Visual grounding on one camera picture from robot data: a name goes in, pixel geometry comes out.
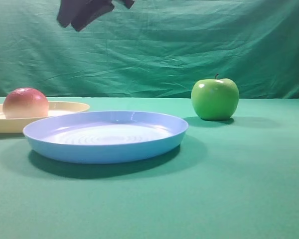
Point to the red and cream peach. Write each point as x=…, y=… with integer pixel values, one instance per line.
x=25, y=103

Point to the green apple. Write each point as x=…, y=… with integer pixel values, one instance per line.
x=215, y=99

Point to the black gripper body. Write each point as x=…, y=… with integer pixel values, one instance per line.
x=126, y=3

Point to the green table cloth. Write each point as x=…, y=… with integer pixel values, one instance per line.
x=228, y=180

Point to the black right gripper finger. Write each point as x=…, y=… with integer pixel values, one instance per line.
x=91, y=11

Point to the green backdrop cloth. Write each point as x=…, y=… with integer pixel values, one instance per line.
x=157, y=48

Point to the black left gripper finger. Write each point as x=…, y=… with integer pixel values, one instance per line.
x=68, y=10

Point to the blue plastic plate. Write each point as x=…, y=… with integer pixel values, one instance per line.
x=105, y=137

